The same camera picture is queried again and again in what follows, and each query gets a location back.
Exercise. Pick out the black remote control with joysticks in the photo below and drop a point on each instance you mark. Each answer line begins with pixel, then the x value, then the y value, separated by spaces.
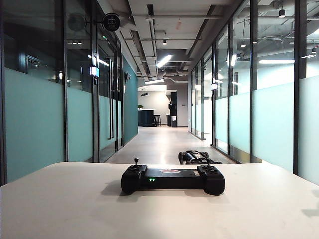
pixel 172 179

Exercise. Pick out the black quadruped robot dog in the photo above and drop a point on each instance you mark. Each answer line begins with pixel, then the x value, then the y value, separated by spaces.
pixel 199 156

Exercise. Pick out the black bar stool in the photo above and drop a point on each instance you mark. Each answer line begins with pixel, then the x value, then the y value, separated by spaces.
pixel 157 115

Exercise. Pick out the black bin with white paper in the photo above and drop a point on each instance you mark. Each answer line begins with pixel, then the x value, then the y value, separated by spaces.
pixel 172 120

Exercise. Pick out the dark bar counter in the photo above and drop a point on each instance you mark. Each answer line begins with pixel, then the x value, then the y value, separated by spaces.
pixel 145 118

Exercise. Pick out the green potted plant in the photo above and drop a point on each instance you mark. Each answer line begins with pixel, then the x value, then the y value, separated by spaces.
pixel 140 107

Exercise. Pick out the tall black cabinet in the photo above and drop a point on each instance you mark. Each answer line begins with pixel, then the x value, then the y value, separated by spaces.
pixel 174 97

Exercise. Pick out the black ceiling track spotlight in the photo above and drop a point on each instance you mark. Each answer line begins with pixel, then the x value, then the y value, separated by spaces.
pixel 164 41

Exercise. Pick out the round black hanging sign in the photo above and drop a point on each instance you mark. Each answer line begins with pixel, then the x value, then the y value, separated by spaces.
pixel 111 22

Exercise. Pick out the black pendant ceiling lamp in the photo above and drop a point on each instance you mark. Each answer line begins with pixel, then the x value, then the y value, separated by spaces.
pixel 243 44
pixel 282 12

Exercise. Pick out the bright linear ceiling light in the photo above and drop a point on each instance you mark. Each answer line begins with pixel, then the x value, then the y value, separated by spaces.
pixel 276 61

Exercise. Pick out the white wall switch plate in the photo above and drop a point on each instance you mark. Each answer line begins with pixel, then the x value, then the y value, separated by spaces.
pixel 124 88

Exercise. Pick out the black spiky wall ornament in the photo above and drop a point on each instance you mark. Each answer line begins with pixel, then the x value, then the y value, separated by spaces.
pixel 127 76

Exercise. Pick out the white round wall lamp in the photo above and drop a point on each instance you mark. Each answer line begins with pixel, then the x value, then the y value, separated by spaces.
pixel 214 86

